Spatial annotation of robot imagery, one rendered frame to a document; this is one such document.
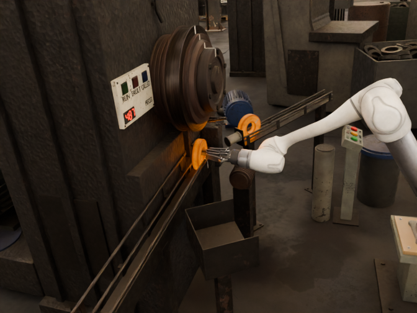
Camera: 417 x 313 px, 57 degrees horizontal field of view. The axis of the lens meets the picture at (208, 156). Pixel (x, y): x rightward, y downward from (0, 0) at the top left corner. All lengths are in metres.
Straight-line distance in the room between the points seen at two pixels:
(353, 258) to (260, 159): 0.94
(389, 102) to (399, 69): 2.24
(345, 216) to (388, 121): 1.33
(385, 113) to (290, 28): 3.03
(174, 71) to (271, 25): 2.98
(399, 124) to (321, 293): 1.07
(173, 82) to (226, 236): 0.65
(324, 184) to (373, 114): 1.12
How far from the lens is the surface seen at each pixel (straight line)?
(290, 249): 2.46
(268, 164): 1.80
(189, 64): 1.63
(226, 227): 1.62
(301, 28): 4.37
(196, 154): 1.85
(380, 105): 1.50
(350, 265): 2.41
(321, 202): 2.61
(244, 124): 2.24
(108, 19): 1.43
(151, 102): 1.64
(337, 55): 4.30
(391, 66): 3.70
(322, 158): 2.46
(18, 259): 2.36
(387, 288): 2.30
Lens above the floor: 1.58
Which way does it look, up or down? 26 degrees down
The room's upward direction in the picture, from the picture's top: 5 degrees counter-clockwise
